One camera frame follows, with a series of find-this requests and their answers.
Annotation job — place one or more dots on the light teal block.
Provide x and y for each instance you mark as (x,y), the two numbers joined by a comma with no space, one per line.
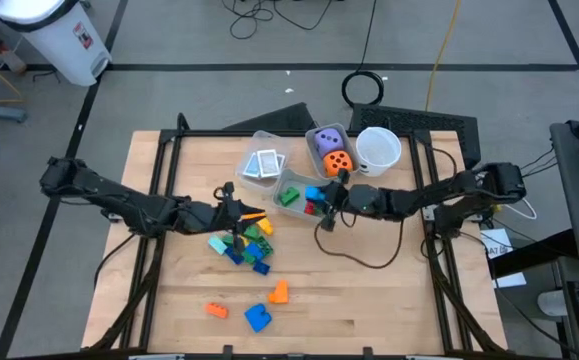
(217,245)

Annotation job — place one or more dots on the black aluminium table frame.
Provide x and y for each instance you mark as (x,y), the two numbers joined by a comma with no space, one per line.
(204,133)

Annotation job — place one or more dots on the yellow block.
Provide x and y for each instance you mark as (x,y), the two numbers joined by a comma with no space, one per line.
(244,241)
(265,227)

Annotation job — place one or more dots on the grey rounded object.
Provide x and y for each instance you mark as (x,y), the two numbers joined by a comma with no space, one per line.
(554,303)

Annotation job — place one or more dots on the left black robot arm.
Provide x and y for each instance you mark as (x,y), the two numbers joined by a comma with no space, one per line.
(119,200)

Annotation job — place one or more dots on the clear plastic bin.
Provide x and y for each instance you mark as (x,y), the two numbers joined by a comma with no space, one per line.
(256,184)

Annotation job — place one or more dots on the black flat panel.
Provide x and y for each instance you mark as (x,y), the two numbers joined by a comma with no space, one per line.
(284,120)

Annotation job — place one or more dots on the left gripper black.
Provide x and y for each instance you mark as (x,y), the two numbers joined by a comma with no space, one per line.
(209,217)

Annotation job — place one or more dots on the dark green perforated block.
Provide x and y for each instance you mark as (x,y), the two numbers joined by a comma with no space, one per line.
(265,247)

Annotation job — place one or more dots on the large orange peg block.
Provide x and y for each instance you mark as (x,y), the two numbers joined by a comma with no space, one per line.
(279,293)

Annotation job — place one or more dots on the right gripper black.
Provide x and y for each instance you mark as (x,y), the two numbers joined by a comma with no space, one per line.
(340,200)

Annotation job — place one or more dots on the large blue notched block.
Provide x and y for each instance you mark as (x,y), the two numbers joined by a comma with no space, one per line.
(257,318)

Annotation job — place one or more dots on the grey plastic bin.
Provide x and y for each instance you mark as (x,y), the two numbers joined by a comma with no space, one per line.
(301,182)
(353,145)

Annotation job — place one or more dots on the blue patterned card deck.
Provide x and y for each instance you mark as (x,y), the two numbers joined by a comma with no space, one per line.
(268,162)

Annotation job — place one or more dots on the blue peg block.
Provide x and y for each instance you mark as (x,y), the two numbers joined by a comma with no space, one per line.
(313,193)

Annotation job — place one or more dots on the white trash bin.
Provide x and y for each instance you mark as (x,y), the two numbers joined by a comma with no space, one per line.
(59,40)

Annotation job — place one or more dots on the black perforated panel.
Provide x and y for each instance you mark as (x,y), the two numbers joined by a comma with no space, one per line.
(444,122)

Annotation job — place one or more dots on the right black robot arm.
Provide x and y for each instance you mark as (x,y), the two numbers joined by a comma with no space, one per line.
(444,195)

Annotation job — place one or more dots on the small red block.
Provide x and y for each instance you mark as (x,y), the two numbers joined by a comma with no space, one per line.
(311,208)

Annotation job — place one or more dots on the small orange long brick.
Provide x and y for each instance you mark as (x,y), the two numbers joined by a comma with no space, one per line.
(216,310)

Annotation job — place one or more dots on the small green block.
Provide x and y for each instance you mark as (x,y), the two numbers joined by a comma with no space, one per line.
(249,258)

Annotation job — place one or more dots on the purple foam die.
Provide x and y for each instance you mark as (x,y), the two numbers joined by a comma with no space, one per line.
(329,142)

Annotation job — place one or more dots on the orange foam die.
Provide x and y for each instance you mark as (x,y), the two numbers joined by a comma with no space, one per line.
(338,164)

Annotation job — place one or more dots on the white paper sheet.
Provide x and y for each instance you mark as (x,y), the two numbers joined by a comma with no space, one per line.
(511,280)
(496,245)

